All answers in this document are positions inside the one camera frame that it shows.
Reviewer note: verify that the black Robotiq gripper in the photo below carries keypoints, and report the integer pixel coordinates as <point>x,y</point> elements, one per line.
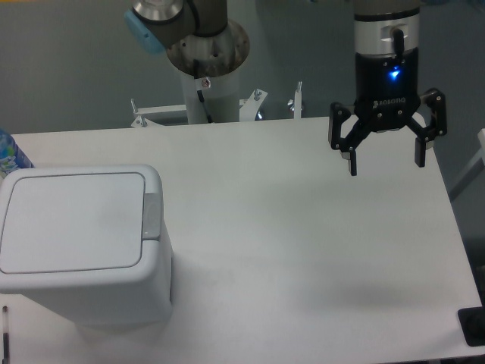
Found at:
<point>387,99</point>

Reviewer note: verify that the white push-lid trash can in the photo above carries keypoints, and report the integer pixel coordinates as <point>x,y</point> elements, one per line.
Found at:
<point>89,243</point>

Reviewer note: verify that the silver robot arm with wrist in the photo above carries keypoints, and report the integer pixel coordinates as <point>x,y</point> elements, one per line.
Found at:
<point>381,28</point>

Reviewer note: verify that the black clamp at table edge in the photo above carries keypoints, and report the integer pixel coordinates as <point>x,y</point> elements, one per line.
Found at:
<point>472,323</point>

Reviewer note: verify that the blue label drink bottle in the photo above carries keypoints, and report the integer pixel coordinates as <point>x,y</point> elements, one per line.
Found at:
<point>12,156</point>

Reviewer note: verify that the white bracket with wing bolt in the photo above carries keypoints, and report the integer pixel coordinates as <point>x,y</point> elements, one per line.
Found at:
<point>295,105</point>

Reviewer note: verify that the white frame post right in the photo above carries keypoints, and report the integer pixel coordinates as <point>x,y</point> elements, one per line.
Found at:
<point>469,172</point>

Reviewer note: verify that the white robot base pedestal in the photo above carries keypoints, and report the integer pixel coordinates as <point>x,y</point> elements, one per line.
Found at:
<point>209,73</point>

